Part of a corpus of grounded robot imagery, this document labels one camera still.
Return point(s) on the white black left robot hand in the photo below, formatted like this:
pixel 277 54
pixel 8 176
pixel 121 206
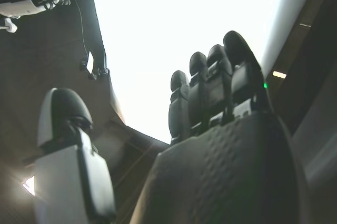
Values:
pixel 223 168

